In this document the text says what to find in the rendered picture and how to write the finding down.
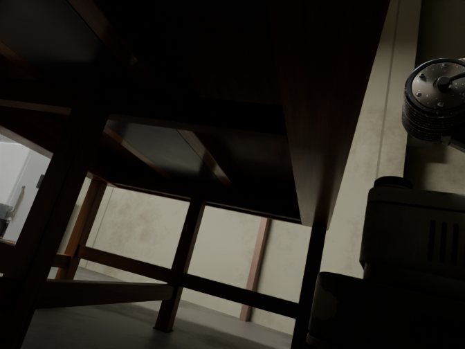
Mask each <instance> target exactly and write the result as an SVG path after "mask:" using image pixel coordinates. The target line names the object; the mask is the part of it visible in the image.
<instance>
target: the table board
mask: <svg viewBox="0 0 465 349"><path fill-rule="evenodd" d="M124 172H128V173H132V174H136V175H143V176H148V177H154V178H159V179H166V178H165V177H163V176H162V175H160V174H159V173H157V171H153V170H146V169H142V168H135V167H130V166H126V167H125V171H124ZM166 180H167V179H166ZM110 187H113V186H110ZM114 188H117V187H114ZM118 188H119V189H123V190H130V191H134V192H138V193H144V194H148V195H154V196H158V197H164V198H168V199H175V200H179V201H182V202H189V203H190V200H191V199H186V198H182V197H175V196H171V195H164V194H160V193H154V192H150V191H146V190H140V189H136V188H130V187H126V186H119V187H118ZM243 194H245V195H252V196H256V197H263V198H268V199H275V200H279V201H284V202H290V203H294V204H298V197H297V196H295V195H287V194H283V193H275V192H271V191H267V190H260V189H255V188H248V187H244V192H243ZM206 206H209V207H213V208H220V209H224V210H227V211H233V212H237V213H243V214H247V215H254V216H258V217H264V218H268V219H272V220H278V221H282V222H288V223H292V224H299V225H303V224H302V222H301V221H297V220H290V219H287V218H283V217H276V216H272V215H266V214H262V213H256V212H252V211H245V210H242V209H238V208H231V207H227V206H220V205H216V204H210V203H206ZM303 226H307V225H303ZM309 227H312V226H309Z"/></svg>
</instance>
